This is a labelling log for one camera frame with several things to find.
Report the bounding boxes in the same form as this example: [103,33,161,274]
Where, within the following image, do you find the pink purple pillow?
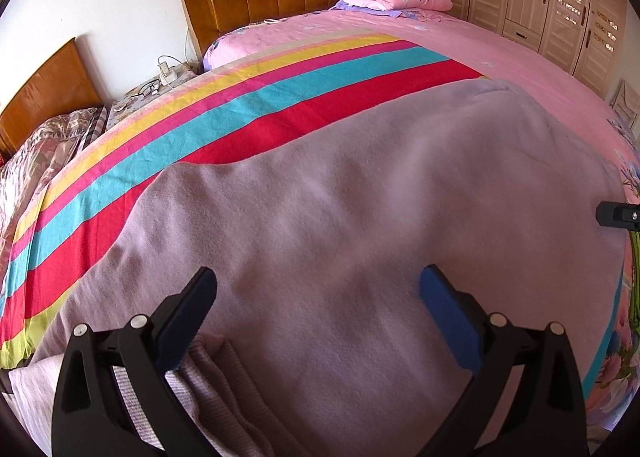
[202,20,276,72]

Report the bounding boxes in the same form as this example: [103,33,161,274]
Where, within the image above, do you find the lilac fleece pants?
[9,79,627,456]

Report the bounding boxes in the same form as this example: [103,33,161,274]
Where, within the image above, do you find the rainbow striped bed sheet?
[0,27,626,398]

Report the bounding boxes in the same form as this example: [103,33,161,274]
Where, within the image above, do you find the white power strip charger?
[157,55,178,86]

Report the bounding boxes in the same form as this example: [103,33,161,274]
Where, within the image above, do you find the floral pink quilt left bed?
[0,106,109,268]

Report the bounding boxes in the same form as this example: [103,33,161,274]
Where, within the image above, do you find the plaid pillow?
[78,107,108,151]

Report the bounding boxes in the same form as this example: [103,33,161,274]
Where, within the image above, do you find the nightstand with floral cover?
[105,65,195,130]

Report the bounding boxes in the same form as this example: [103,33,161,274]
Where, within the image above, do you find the pink bed sheet right bed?
[200,6,640,428]

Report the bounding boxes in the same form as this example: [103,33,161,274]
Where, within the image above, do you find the left wooden headboard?
[0,39,103,162]

